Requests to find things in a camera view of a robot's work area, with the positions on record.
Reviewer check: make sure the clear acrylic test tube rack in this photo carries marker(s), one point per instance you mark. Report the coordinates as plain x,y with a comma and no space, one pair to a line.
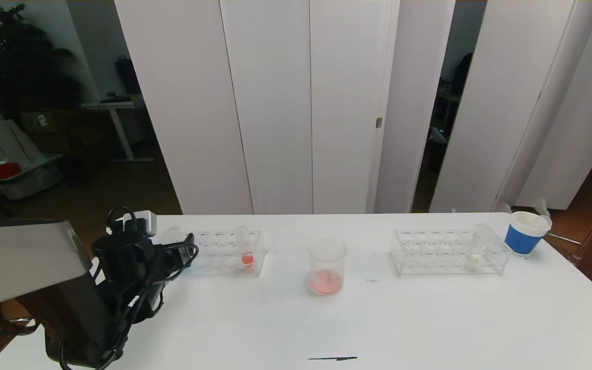
440,257
219,257

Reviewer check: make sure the white machine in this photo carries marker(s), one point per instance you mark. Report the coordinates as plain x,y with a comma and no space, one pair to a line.
13,144

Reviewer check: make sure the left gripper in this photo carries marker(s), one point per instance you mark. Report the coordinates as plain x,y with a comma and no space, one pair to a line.
187,247

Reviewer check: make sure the test tube with white pigment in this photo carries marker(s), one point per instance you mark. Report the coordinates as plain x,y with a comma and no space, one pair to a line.
473,262

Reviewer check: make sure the clear glass beaker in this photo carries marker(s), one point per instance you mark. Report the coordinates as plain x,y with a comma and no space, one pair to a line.
327,280

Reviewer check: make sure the black bag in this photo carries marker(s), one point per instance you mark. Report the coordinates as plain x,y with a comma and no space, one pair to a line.
129,76

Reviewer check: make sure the test tube with red pigment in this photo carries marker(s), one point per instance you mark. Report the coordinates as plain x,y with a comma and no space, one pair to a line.
541,221
247,259

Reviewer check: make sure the white desk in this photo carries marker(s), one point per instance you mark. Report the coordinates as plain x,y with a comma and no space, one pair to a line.
116,105

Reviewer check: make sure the dark green potted plant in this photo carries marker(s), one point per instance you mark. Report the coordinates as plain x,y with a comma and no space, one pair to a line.
18,61

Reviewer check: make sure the blue white paper cup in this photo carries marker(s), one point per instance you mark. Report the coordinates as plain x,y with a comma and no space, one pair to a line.
522,241

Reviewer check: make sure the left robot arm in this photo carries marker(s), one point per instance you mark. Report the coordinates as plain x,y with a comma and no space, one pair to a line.
29,257

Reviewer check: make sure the white partition foot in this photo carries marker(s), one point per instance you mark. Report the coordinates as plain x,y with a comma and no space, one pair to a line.
506,208
541,206

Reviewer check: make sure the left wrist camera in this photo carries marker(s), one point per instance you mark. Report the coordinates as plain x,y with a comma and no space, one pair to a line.
144,221

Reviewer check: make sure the cardboard box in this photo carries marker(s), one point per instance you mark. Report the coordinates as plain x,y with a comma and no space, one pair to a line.
57,132

